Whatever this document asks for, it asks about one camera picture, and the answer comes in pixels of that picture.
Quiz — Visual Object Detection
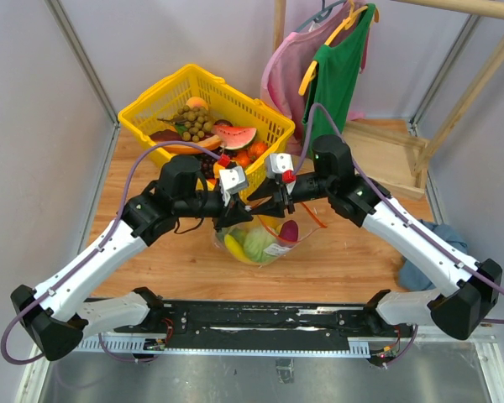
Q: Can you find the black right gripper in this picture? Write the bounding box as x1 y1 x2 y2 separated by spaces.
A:
245 172 333 218

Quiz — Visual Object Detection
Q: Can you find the yellow lemon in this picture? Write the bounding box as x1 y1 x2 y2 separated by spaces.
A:
258 215 281 229

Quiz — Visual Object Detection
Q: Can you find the green cabbage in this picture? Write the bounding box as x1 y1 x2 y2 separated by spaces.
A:
243 227 276 264

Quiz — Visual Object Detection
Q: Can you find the yellow banana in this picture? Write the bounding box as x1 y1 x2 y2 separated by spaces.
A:
223 233 250 263

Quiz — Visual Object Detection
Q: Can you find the purple sweet potato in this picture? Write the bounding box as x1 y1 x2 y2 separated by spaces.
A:
278 220 299 243

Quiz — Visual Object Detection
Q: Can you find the clear zip top bag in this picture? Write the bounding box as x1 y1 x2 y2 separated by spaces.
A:
213 202 328 267

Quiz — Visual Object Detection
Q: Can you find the yellow plastic basket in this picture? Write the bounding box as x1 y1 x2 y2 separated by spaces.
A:
118 64 295 200

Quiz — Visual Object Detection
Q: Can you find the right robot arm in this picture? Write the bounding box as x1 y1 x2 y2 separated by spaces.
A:
248 135 502 340

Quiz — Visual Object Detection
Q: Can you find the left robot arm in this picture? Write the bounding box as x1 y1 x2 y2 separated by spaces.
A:
11 154 252 361

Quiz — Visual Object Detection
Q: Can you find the small orange tomato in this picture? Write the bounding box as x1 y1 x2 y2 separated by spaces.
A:
234 149 252 170

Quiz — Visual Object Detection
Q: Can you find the orange pumpkin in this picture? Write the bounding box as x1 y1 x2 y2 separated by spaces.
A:
247 142 269 160

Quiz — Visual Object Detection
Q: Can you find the dark purple grape bunch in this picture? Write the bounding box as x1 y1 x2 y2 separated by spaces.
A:
196 154 218 179

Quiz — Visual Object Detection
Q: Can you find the watermelon slice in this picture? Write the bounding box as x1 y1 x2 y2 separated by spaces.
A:
213 125 257 150

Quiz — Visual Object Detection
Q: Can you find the papaya slice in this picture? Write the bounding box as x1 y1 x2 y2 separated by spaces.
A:
150 129 222 154

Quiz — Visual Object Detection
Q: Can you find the longan bunch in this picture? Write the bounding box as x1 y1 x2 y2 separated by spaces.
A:
157 105 213 143

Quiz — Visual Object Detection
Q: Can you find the peach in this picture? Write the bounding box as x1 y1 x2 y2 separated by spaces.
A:
186 97 209 110

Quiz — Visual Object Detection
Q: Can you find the wooden clothes rack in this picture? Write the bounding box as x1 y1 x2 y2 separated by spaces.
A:
272 0 504 202

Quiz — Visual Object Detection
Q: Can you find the pink shirt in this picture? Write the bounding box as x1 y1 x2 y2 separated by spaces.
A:
260 1 367 154

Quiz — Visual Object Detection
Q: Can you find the green shirt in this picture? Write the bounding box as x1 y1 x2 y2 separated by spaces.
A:
302 3 378 141

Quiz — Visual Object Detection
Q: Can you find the blue cloth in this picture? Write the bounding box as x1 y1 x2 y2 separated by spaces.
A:
396 220 471 293

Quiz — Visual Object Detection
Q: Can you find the yellow hanger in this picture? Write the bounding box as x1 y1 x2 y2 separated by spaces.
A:
298 0 380 97

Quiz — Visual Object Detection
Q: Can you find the grey hanger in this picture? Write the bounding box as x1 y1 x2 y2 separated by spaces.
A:
296 0 345 34

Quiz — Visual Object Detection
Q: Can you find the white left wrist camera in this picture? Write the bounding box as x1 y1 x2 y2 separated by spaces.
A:
218 160 249 198

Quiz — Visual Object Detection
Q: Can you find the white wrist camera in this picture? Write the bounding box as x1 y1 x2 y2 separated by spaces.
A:
265 153 296 184
218 160 249 198

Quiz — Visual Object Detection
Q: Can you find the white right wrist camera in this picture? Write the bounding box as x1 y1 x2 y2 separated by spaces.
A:
265 153 296 184

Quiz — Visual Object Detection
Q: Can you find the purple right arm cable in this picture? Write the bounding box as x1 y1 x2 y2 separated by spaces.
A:
291 102 504 327

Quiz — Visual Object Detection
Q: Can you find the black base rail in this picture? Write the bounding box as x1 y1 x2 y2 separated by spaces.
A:
104 298 412 358

